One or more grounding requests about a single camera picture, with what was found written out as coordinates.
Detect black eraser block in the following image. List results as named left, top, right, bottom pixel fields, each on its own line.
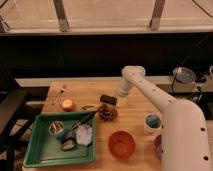
left=100, top=95, right=117, bottom=105

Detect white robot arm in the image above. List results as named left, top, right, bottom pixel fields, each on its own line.
left=116, top=66, right=213, bottom=171

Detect red bowl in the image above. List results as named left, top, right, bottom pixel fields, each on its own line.
left=108, top=131, right=136, bottom=160

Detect blue grey bowl on shelf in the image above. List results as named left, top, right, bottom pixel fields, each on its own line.
left=173, top=67, right=195, bottom=84

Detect purple bowl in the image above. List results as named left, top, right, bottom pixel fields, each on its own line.
left=154, top=134, right=162, bottom=160

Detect pine cone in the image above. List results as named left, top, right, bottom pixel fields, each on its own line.
left=98, top=105, right=118, bottom=121

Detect small green leaf object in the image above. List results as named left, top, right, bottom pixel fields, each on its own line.
left=82, top=105, right=97, bottom=111

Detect black marker pen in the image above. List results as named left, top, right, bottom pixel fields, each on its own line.
left=71, top=111, right=96, bottom=130

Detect white cup with blue ball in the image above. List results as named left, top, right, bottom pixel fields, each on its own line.
left=144, top=114, right=161, bottom=134

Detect small tin can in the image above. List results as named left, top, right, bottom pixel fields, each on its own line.
left=49, top=121, right=65, bottom=140

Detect black grey small object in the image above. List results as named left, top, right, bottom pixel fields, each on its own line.
left=61, top=138, right=76, bottom=151

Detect green plastic tray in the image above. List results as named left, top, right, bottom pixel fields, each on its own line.
left=24, top=112, right=96, bottom=168

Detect dark chair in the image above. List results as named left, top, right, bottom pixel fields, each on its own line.
left=0, top=89, right=37, bottom=171

